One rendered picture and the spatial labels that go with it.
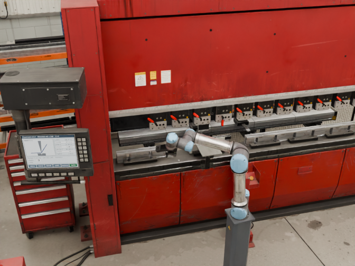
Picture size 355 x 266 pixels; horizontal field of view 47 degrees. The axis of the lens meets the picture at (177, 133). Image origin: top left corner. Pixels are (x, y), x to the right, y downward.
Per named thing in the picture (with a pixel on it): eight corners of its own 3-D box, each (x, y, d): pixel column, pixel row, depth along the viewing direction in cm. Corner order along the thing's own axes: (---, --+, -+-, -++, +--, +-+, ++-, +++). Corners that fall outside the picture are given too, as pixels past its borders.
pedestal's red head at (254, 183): (237, 190, 367) (239, 174, 358) (231, 180, 381) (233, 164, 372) (259, 187, 371) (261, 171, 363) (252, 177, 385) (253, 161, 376)
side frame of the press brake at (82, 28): (94, 258, 385) (60, 7, 271) (89, 202, 457) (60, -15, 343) (121, 253, 390) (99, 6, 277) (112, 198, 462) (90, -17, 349)
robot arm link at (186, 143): (196, 138, 291) (181, 132, 292) (193, 145, 282) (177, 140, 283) (193, 146, 296) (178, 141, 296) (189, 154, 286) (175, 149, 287)
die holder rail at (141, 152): (117, 163, 367) (117, 154, 362) (117, 160, 372) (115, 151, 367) (171, 156, 377) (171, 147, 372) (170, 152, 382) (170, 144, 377)
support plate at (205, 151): (202, 157, 355) (202, 155, 354) (194, 141, 377) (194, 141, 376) (222, 154, 358) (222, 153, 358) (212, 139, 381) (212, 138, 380)
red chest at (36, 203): (24, 244, 400) (3, 158, 351) (28, 211, 443) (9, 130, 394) (77, 235, 411) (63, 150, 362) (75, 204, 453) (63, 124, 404)
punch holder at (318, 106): (316, 111, 390) (318, 95, 382) (311, 107, 398) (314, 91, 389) (329, 109, 394) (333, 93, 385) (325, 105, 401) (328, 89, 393)
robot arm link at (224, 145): (252, 142, 295) (186, 124, 301) (251, 150, 285) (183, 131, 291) (248, 155, 301) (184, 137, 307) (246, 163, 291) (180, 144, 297)
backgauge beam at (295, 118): (119, 147, 389) (118, 138, 384) (118, 140, 401) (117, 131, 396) (336, 120, 437) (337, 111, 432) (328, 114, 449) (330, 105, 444)
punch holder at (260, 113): (257, 118, 378) (259, 102, 370) (253, 114, 385) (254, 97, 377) (272, 116, 381) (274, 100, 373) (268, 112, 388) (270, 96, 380)
